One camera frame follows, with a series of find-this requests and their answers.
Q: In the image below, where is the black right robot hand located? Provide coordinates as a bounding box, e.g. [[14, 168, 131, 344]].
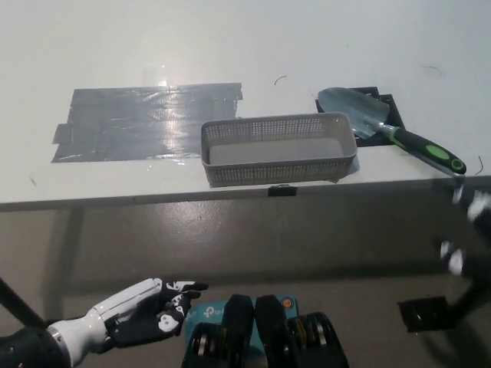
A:
[[433, 178, 491, 279]]

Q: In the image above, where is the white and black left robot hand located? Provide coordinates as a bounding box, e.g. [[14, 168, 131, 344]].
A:
[[48, 278, 209, 365]]

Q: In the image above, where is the garden trowel green black handle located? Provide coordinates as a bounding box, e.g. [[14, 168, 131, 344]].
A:
[[317, 87, 467, 177]]

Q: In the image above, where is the black slanted table leg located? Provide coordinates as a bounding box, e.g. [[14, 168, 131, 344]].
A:
[[448, 268, 491, 319], [0, 274, 47, 330]]

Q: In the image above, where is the black tape floor patch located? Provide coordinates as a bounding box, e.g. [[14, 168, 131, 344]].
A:
[[397, 295, 461, 334]]

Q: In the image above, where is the small black tape strip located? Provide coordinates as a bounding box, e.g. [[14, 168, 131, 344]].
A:
[[267, 184, 298, 198]]

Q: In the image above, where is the grey perforated plastic basket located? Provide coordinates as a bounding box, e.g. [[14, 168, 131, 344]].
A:
[[200, 111, 358, 188]]

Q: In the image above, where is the grey duct tape patch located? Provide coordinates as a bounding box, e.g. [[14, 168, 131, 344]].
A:
[[51, 80, 245, 164]]

